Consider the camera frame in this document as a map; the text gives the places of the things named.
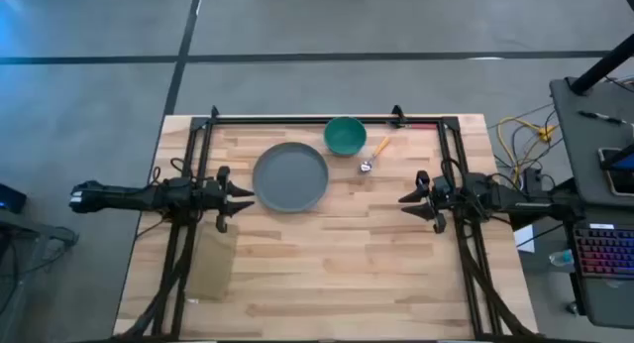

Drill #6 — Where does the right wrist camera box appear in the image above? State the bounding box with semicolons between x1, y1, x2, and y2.
431;175;454;196

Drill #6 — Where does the black pen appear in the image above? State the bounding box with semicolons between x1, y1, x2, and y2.
578;109;627;127

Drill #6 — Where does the black cable bundle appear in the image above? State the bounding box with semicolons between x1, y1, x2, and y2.
453;218;539;342
123;223;195;342

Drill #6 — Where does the clear plastic water bottle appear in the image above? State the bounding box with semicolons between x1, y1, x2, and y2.
548;248;576;268

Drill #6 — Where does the yellow cable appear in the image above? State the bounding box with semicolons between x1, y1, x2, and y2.
496;115;560;185

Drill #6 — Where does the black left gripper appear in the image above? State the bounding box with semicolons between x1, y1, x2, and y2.
200;165;256;234

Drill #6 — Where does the black aluminium table frame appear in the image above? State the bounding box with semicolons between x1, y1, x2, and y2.
148;113;546;343

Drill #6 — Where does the black slanted pole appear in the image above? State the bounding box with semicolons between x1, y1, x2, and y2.
569;33;634;96

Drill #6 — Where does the tablet with dark screen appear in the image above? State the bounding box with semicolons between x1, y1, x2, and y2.
597;144;634;198

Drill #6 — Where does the grey side desk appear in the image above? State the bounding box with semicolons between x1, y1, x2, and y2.
549;76;634;208

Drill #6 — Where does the backlit keyboard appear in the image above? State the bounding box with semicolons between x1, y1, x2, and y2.
572;221;634;330

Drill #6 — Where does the beige cloth napkin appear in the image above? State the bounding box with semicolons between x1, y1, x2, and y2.
186;222;240;302

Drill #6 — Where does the metal spoon with plastic handle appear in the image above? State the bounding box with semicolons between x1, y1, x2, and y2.
359;136;391;174

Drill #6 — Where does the black box with blue light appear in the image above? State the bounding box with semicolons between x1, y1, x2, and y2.
0;182;29;215

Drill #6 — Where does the black power box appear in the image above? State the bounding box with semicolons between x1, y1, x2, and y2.
523;167;544;195

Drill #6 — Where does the grey round plate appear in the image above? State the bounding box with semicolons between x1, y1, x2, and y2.
252;142;330;214

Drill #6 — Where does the white paper sheet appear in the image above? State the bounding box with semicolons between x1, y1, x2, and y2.
513;224;537;254

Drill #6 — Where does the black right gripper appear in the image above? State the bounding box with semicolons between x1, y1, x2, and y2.
398;170;455;235

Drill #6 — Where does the teal green bowl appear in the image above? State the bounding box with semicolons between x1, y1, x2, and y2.
323;116;369;158

